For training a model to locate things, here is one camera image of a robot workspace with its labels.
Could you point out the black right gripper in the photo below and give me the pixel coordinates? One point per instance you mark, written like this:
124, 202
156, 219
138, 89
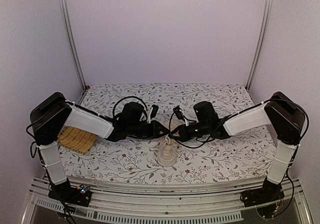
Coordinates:
183, 135

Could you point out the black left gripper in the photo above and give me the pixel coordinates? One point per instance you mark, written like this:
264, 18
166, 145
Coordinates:
156, 126

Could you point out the cream lace platform sneaker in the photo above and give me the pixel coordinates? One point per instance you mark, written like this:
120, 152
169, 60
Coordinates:
167, 151

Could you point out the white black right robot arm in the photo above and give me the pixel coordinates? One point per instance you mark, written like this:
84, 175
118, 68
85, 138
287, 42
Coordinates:
288, 121

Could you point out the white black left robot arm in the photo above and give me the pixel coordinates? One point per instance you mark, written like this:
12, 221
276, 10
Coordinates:
49, 118

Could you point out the floral patterned table mat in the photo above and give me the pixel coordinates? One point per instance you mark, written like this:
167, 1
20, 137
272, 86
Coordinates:
248, 155

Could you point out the yellow woven placemat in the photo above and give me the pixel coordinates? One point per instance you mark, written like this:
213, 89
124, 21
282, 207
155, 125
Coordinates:
76, 140

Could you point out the aluminium front rail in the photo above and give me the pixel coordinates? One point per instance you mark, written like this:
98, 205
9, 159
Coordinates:
204, 203

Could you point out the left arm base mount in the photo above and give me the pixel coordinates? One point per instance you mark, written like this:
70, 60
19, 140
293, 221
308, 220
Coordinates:
80, 195

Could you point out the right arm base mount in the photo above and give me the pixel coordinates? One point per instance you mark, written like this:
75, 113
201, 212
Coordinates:
269, 192

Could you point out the right aluminium frame post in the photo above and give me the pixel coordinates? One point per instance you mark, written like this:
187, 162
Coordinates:
260, 42

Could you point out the aluminium frame post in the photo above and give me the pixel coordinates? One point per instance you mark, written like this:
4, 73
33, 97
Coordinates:
72, 44
260, 42

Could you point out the left aluminium frame post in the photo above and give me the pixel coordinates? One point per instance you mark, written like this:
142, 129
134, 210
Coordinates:
72, 44

